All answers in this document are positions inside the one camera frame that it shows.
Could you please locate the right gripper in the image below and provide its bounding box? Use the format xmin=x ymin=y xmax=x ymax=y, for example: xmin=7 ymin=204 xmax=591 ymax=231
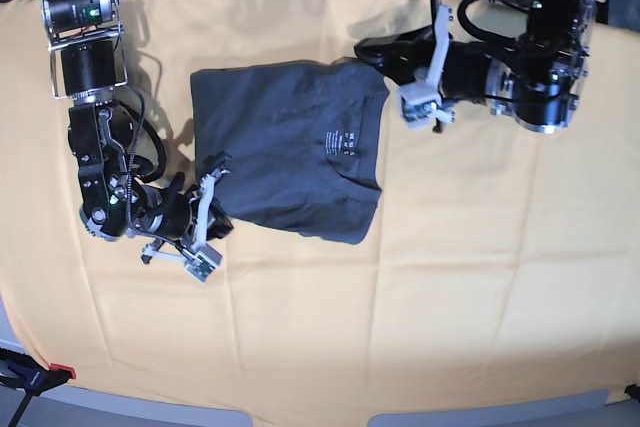
xmin=139 ymin=166 xmax=233 ymax=265

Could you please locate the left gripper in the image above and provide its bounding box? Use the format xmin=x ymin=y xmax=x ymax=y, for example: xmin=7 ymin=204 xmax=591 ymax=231
xmin=354 ymin=0 xmax=454 ymax=131

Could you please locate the dark grey T-shirt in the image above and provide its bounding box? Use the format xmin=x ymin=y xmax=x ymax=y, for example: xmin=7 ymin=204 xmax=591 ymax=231
xmin=190 ymin=61 xmax=389 ymax=245

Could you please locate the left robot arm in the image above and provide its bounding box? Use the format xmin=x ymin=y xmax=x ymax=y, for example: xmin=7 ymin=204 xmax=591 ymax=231
xmin=354 ymin=0 xmax=606 ymax=134

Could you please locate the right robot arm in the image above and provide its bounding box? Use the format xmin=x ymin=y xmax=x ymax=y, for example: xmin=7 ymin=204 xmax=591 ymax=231
xmin=41 ymin=0 xmax=233 ymax=280

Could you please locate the yellow table cloth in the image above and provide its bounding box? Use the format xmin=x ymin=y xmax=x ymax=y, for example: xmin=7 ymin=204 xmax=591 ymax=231
xmin=1 ymin=0 xmax=639 ymax=426

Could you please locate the blue red clamp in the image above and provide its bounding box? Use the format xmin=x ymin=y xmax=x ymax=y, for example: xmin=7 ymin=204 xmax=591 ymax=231
xmin=1 ymin=348 xmax=76 ymax=396

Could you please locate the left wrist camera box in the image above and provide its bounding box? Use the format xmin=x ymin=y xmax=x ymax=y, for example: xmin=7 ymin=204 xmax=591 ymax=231
xmin=397 ymin=92 xmax=433 ymax=129

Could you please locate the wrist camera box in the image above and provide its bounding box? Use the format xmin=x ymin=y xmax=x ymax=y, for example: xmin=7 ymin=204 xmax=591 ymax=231
xmin=397 ymin=92 xmax=433 ymax=129
xmin=185 ymin=244 xmax=222 ymax=283

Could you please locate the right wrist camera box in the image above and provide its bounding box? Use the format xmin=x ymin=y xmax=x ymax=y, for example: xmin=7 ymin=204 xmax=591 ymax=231
xmin=185 ymin=244 xmax=222 ymax=283

